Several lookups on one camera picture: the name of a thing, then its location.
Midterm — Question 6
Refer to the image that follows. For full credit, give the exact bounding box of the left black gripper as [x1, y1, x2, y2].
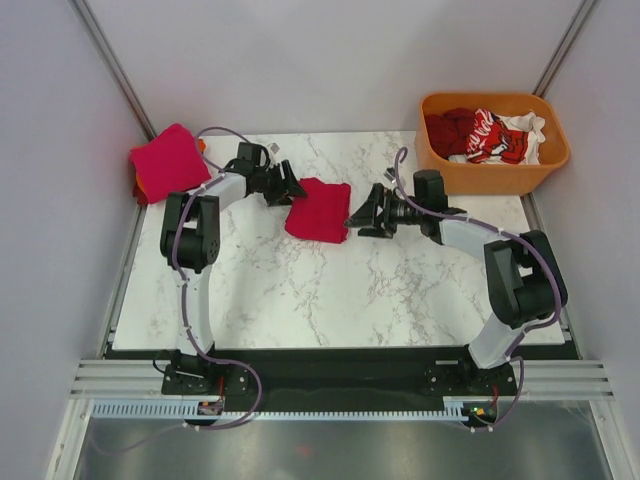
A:
[256, 162, 306, 209]

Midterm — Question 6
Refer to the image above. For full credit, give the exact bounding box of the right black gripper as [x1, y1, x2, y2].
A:
[344, 182, 425, 239]

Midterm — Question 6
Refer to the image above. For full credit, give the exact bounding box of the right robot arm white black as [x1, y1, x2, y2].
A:
[344, 170, 567, 394]

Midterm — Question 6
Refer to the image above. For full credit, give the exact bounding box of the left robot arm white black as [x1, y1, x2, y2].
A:
[160, 141, 307, 393]

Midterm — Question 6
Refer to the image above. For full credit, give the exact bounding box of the dark red crumpled t shirt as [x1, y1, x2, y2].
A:
[424, 108, 475, 158]

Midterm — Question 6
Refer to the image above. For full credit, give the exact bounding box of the folded pink t shirt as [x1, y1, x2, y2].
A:
[129, 123, 211, 205]

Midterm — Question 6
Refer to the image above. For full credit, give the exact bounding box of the orange plastic basket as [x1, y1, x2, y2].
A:
[414, 91, 571, 196]

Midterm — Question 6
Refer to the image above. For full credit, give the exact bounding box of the folded dark red t shirt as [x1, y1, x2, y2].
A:
[132, 174, 148, 207]

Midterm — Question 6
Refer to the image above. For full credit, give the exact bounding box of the red white printed t shirt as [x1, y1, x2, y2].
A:
[447, 108, 546, 166]

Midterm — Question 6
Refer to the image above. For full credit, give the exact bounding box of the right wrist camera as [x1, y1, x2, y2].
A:
[384, 168, 395, 182]

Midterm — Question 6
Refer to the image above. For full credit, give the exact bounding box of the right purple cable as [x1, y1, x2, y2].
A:
[393, 147, 564, 432]

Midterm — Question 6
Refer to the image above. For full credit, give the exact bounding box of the purple cable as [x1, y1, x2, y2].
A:
[393, 147, 564, 432]
[89, 127, 265, 456]

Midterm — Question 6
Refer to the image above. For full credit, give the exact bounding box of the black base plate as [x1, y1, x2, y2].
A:
[161, 347, 517, 410]

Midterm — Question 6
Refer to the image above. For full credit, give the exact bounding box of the right aluminium frame post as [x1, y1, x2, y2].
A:
[532, 0, 601, 98]

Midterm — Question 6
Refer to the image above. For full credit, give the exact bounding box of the aluminium frame post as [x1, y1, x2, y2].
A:
[532, 0, 601, 98]
[68, 0, 157, 141]

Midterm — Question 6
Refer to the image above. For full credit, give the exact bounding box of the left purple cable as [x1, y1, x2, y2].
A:
[89, 127, 265, 456]

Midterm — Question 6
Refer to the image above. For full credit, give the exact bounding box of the grey slotted cable duct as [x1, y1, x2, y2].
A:
[92, 394, 499, 421]

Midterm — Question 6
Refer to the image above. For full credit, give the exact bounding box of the aluminium rail profile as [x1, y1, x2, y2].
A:
[70, 359, 614, 401]

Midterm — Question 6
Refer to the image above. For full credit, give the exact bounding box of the left aluminium frame post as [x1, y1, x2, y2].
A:
[68, 0, 157, 141]

